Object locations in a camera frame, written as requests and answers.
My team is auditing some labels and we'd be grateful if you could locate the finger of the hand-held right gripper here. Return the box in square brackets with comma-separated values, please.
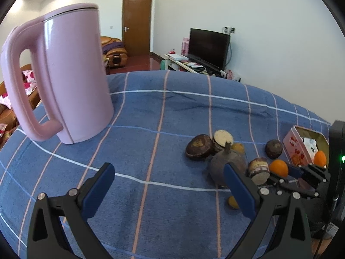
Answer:
[265, 177, 323, 201]
[287, 163, 331, 193]

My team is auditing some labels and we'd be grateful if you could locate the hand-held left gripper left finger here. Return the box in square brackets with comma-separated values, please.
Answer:
[27, 162, 116, 259]

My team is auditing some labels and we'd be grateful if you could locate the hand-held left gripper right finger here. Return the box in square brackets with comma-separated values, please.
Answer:
[223, 162, 314, 259]

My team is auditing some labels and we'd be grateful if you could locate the large orange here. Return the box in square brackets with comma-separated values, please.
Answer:
[270, 160, 289, 180]

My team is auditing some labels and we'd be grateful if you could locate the small orange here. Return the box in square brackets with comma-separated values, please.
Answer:
[227, 196, 240, 210]

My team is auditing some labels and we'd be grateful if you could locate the cut purple fruit piece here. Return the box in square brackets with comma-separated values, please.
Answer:
[213, 130, 234, 153]
[247, 157, 271, 186]

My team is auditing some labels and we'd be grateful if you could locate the pink tin box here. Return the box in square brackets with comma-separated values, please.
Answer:
[282, 125, 330, 173]

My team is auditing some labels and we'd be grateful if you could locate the dark brown round fruit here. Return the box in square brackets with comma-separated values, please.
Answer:
[265, 139, 283, 159]
[185, 134, 216, 161]

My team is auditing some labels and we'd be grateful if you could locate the large purple fruit with stem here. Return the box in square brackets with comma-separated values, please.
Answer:
[207, 142, 248, 188]

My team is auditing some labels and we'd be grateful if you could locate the printed white paper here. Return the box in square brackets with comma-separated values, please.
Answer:
[302, 137, 320, 158]

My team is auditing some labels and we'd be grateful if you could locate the blue plaid tablecloth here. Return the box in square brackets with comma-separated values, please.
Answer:
[0, 70, 332, 259]

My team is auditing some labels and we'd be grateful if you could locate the pink electric kettle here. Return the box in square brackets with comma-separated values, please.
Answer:
[0, 2, 115, 144]

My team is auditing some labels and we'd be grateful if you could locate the brown leather side sofa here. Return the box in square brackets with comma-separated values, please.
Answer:
[0, 63, 42, 149]

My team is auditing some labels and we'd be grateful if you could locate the purple blanket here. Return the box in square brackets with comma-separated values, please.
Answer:
[104, 41, 123, 56]

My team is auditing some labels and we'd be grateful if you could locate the white television stand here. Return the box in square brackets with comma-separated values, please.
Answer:
[164, 53, 224, 76]

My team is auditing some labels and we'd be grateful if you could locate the black television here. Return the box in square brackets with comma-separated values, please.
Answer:
[188, 28, 231, 71]

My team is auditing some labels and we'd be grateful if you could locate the brown wooden door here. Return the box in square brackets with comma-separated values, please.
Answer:
[122, 0, 154, 57]

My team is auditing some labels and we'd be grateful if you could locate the black television cable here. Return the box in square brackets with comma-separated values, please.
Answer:
[226, 42, 233, 72]

